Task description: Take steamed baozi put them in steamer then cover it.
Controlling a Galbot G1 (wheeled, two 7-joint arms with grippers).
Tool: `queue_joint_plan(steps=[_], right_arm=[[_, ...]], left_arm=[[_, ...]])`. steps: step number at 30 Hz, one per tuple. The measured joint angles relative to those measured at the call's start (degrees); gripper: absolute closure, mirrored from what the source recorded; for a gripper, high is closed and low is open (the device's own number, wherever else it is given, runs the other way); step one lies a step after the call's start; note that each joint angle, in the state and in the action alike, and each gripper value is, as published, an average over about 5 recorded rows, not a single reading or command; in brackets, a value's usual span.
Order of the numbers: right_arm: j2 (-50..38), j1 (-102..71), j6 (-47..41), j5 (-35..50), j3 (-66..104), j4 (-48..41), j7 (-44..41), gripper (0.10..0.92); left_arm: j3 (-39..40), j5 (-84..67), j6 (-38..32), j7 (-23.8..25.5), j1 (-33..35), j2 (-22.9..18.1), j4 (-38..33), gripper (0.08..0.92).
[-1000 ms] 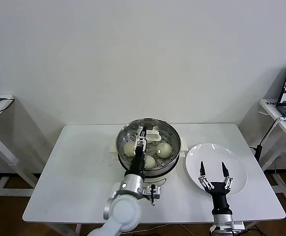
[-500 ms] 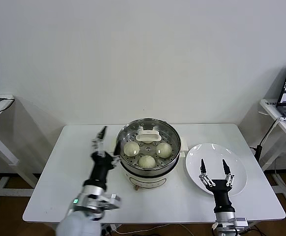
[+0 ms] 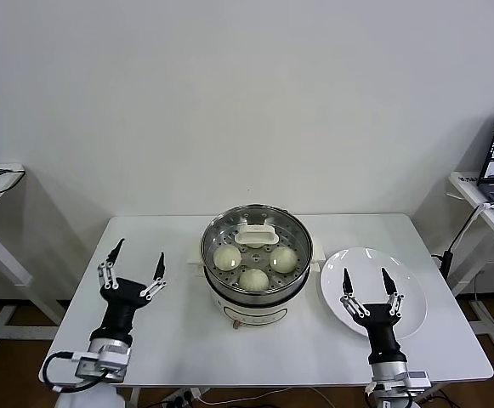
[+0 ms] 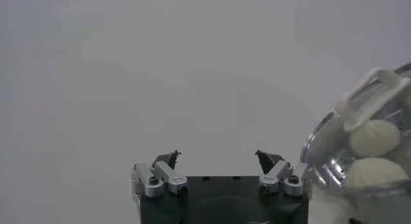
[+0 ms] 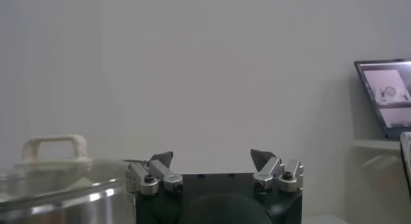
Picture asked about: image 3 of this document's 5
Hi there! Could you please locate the white power strip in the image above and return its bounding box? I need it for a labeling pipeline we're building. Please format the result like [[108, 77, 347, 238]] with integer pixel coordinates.
[[161, 385, 207, 408]]

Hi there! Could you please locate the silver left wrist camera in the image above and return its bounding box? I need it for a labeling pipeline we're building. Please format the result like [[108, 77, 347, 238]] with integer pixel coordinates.
[[74, 343, 131, 382]]

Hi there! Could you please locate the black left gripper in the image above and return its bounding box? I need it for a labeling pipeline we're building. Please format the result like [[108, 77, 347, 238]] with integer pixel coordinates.
[[88, 237, 168, 343]]

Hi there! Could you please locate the stainless steel steamer basket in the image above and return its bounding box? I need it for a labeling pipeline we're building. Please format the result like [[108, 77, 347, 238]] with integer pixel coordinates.
[[199, 205, 315, 299]]

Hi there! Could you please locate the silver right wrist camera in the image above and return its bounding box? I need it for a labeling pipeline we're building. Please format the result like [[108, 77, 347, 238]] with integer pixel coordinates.
[[406, 369, 433, 390]]

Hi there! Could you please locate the stainless steel steamer pot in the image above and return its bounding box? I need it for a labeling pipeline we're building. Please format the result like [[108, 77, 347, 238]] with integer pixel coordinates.
[[186, 202, 326, 331]]

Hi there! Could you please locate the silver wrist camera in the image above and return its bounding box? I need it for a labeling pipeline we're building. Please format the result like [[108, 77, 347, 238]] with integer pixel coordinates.
[[406, 369, 433, 390], [74, 343, 131, 382]]

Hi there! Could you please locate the black cable with white plug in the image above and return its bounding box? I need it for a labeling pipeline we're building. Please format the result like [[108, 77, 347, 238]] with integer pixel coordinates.
[[431, 202, 494, 277]]

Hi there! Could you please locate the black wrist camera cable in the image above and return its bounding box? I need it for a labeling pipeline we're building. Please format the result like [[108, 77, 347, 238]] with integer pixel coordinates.
[[42, 350, 101, 394]]

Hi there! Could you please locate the white side table with laptop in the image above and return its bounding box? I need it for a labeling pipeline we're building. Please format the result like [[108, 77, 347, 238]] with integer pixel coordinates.
[[448, 169, 494, 358]]

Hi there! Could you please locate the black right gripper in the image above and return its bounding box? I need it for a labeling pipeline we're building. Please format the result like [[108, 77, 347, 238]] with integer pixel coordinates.
[[339, 266, 407, 366]]

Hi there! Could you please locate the white ceramic plate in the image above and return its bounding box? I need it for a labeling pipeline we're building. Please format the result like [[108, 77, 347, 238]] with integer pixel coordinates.
[[319, 246, 429, 341]]

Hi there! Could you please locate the round glass pot lid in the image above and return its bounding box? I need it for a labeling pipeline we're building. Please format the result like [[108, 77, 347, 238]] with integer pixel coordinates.
[[200, 205, 315, 295]]

